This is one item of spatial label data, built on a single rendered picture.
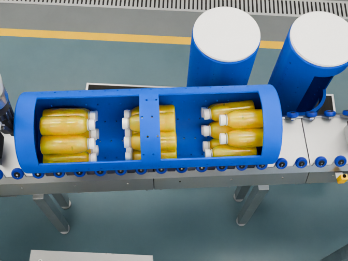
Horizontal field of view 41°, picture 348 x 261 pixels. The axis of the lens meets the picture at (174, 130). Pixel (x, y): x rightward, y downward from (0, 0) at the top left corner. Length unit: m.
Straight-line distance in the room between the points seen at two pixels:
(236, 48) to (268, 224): 1.17
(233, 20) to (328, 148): 0.65
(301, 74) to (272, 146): 0.53
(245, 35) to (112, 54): 1.38
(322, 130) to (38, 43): 2.04
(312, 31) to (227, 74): 0.39
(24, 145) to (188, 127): 0.62
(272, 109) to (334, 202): 1.39
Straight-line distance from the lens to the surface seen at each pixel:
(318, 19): 2.10
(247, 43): 1.95
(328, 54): 2.01
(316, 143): 1.92
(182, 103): 1.77
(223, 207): 2.72
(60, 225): 2.54
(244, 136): 1.63
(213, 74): 1.98
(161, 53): 3.15
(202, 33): 1.96
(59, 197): 2.55
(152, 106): 1.54
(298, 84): 2.10
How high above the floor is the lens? 2.59
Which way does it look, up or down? 64 degrees down
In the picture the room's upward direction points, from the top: 4 degrees clockwise
